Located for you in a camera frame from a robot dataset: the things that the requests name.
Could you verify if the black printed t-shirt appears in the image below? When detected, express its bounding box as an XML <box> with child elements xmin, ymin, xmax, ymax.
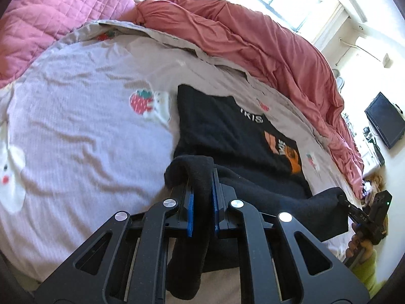
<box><xmin>165</xmin><ymin>84</ymin><xmax>348</xmax><ymax>300</ymax></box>

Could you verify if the red crumpled duvet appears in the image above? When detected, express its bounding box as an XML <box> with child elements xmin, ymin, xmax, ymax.
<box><xmin>122</xmin><ymin>0</ymin><xmax>364</xmax><ymax>198</ymax></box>

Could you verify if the beige strawberry bed sheet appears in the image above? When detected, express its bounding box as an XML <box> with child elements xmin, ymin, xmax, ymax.
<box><xmin>1</xmin><ymin>22</ymin><xmax>352</xmax><ymax>287</ymax></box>

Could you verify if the pink quilted blanket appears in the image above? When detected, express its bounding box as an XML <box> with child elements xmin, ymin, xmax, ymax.
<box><xmin>1</xmin><ymin>0</ymin><xmax>135</xmax><ymax>86</ymax></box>

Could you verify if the right hand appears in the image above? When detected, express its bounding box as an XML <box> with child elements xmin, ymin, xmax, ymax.
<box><xmin>345</xmin><ymin>223</ymin><xmax>374</xmax><ymax>263</ymax></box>

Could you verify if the black wall monitor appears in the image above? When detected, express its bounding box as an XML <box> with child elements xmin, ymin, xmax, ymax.
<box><xmin>364</xmin><ymin>92</ymin><xmax>405</xmax><ymax>149</ymax></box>

